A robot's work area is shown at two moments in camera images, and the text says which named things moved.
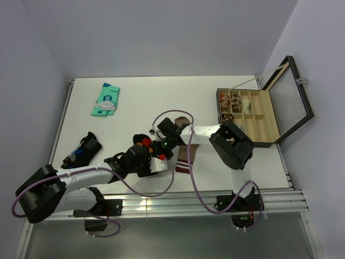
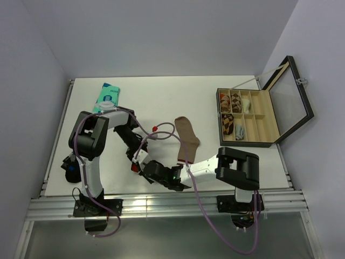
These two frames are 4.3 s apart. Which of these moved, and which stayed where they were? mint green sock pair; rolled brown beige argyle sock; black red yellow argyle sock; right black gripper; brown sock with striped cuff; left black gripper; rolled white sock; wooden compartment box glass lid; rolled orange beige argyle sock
Moved: right black gripper; left black gripper; black red yellow argyle sock
Stayed: rolled brown beige argyle sock; mint green sock pair; wooden compartment box glass lid; rolled orange beige argyle sock; brown sock with striped cuff; rolled white sock
